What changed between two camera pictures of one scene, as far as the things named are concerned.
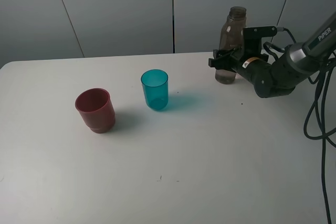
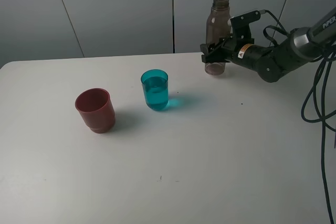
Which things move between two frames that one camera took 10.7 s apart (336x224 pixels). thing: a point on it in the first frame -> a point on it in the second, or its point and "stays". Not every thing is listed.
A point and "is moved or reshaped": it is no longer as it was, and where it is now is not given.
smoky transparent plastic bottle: x=232 y=37 is moved or reshaped
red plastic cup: x=95 y=107 stays
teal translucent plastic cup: x=155 y=85 stays
